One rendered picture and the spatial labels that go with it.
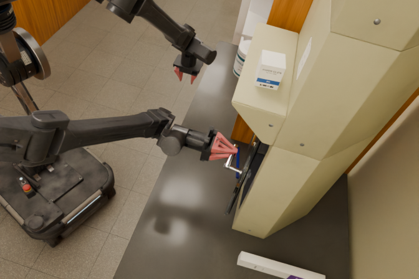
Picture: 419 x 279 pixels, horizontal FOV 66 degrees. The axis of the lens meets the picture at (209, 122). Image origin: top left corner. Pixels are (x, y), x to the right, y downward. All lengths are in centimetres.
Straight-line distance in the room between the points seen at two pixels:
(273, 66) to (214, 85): 87
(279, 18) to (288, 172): 43
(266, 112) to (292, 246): 62
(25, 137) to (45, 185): 137
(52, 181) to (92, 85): 109
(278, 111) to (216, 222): 57
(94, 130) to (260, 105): 37
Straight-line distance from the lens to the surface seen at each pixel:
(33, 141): 69
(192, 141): 94
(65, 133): 71
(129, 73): 295
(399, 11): 54
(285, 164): 78
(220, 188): 119
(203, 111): 140
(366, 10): 53
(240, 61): 153
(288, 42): 86
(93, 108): 269
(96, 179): 202
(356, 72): 59
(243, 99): 66
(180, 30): 101
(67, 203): 198
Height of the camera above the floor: 197
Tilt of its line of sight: 49 degrees down
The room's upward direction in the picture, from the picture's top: 12 degrees clockwise
